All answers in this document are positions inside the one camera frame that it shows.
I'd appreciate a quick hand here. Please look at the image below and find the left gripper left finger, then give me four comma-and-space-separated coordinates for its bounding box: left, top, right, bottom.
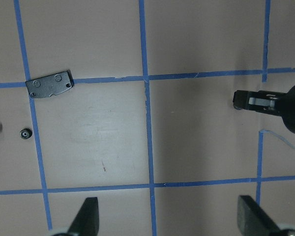
67, 197, 99, 234

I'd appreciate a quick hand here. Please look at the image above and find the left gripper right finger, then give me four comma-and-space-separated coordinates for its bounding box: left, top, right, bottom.
237, 195, 280, 234

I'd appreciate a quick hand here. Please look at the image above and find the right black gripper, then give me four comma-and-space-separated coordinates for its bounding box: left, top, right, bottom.
233, 85, 295, 134

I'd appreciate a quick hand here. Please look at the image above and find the small black gear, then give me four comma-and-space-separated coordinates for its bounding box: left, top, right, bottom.
20, 128, 32, 140

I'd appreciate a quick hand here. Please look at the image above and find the black brake pad plate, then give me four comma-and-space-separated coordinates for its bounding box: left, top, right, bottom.
25, 70, 74, 99

